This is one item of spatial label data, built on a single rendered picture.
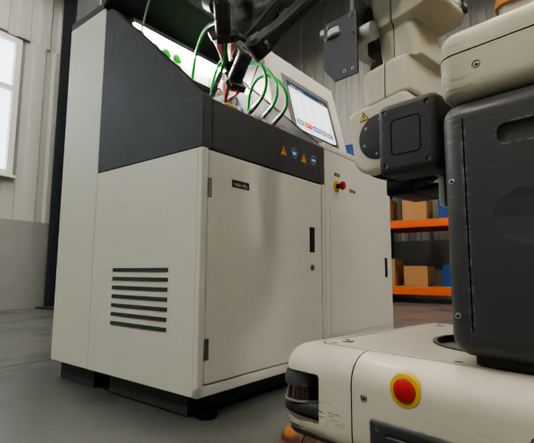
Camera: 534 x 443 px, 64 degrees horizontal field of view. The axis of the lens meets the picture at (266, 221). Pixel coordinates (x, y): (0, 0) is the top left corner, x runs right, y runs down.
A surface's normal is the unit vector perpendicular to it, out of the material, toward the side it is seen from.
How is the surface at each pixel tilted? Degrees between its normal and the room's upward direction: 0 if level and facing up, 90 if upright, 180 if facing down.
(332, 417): 90
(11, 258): 90
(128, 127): 90
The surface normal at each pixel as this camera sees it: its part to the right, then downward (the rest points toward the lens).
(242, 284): 0.78, -0.07
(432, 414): -0.74, -0.08
